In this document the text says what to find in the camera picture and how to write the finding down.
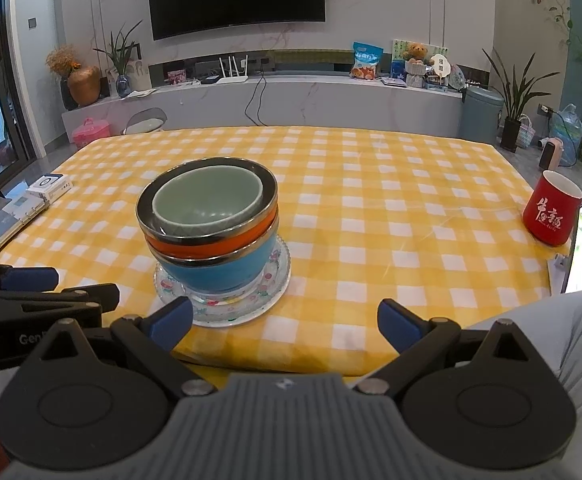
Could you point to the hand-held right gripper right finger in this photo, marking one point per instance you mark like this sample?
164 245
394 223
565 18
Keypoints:
397 325

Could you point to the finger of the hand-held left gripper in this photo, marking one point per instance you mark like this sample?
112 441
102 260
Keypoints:
31 279
86 297

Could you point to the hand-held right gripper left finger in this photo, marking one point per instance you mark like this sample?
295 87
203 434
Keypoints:
172 321

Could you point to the large floral glass plate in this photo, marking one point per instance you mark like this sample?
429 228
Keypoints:
221 319

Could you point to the blue steel bowl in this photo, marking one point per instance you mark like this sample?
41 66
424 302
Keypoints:
211 275

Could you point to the orange steel bowl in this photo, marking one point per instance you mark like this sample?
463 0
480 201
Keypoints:
211 247

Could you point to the small white floral plate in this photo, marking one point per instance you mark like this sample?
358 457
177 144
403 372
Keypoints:
265 287

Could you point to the pale green ceramic bowl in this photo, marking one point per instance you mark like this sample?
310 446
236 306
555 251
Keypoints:
206 205

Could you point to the white box with blue circle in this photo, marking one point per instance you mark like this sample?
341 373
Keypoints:
48 187

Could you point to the yellow checkered tablecloth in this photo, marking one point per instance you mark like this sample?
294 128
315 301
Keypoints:
371 210

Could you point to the phone stand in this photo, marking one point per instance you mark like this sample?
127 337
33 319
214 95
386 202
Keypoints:
558 272

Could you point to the person's grey trouser leg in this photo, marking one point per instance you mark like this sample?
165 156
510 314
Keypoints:
571 340

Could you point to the red mug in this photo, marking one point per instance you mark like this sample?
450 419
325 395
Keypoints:
551 210

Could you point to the gold vase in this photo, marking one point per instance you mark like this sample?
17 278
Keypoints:
84 87

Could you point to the papers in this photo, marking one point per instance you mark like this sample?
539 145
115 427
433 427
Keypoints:
138 93

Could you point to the blue vase with plant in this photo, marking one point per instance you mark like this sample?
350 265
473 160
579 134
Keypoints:
122 85

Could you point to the dried flower bouquet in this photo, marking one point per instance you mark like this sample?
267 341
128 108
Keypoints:
63 60

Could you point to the grey-blue trash bin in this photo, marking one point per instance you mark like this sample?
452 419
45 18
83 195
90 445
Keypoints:
480 115

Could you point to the potted long-leaf plant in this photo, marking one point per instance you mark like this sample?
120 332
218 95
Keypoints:
513 130

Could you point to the small pink heater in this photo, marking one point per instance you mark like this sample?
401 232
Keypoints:
550 156

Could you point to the woven basket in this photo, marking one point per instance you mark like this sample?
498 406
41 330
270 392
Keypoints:
527 132

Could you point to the marble television console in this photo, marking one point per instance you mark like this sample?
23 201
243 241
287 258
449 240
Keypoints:
321 105

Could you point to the small pink box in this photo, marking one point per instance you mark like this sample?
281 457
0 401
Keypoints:
177 77

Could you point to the small black box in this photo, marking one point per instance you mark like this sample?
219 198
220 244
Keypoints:
209 80

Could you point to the white router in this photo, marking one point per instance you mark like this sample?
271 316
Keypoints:
233 79

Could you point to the decorative plate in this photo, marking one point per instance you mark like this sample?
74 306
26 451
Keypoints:
457 80

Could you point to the large water bottle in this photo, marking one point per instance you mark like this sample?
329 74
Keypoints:
567 135

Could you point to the white hand fan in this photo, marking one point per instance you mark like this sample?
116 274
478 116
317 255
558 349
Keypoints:
442 66

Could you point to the blue snack bag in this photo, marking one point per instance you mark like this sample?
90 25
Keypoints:
367 62

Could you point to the green picture book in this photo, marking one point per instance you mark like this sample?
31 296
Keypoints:
400 57

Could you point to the teddy bear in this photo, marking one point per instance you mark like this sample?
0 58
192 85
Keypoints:
416 54

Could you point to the hanging ivy vine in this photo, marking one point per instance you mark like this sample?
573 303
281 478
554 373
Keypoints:
553 5

